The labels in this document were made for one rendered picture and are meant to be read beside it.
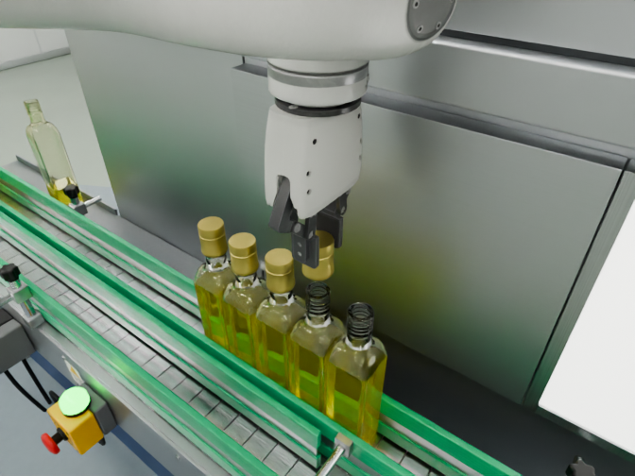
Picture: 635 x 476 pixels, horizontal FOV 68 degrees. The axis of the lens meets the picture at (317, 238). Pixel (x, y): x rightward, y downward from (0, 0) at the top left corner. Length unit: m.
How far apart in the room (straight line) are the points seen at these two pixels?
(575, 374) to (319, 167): 0.38
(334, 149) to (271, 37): 0.17
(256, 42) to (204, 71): 0.49
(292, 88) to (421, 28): 0.12
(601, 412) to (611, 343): 0.10
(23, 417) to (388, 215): 0.96
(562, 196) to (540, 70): 0.12
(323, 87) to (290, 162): 0.07
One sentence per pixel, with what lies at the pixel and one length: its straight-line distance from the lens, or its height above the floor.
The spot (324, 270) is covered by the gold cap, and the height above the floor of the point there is 1.35.
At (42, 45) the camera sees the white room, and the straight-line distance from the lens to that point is 6.89.
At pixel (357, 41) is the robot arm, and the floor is 1.61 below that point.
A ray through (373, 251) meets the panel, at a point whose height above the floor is 1.29.
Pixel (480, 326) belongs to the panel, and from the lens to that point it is 0.62.
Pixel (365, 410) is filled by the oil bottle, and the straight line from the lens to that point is 0.61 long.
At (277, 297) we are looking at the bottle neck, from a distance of 0.59.
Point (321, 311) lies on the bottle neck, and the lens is 0.55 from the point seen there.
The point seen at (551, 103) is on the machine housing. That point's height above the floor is 1.53.
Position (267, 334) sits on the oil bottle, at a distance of 0.63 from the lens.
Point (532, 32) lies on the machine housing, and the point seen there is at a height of 1.58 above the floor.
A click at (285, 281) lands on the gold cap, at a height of 1.31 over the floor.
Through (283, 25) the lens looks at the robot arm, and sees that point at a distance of 0.27.
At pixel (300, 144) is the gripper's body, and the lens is 0.39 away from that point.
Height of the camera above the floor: 1.68
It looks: 37 degrees down
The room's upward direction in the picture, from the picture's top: straight up
